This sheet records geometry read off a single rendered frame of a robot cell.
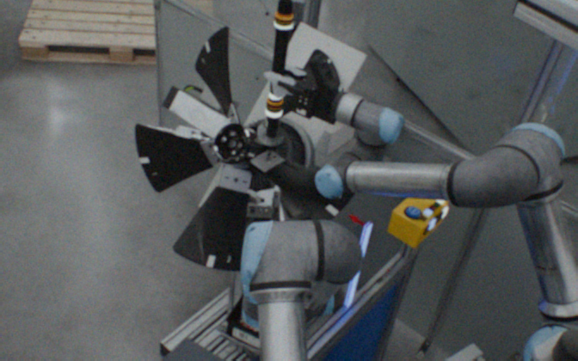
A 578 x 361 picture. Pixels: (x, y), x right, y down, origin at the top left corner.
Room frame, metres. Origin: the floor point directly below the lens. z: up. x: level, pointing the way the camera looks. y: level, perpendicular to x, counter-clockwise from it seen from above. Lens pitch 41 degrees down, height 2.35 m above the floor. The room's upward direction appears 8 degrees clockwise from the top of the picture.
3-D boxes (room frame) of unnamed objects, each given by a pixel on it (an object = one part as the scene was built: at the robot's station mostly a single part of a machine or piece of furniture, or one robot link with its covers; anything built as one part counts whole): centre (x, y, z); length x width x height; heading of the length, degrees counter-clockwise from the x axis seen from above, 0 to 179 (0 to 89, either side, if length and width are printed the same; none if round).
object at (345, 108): (1.32, -0.12, 1.46); 0.08 x 0.05 x 0.08; 155
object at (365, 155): (1.28, -0.18, 1.36); 0.11 x 0.08 x 0.11; 145
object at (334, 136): (1.99, -0.11, 0.92); 0.17 x 0.16 x 0.11; 145
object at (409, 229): (1.44, -0.40, 1.02); 0.16 x 0.10 x 0.11; 145
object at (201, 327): (1.65, 0.06, 0.04); 0.62 x 0.45 x 0.08; 145
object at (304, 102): (1.36, -0.05, 1.45); 0.12 x 0.08 x 0.09; 65
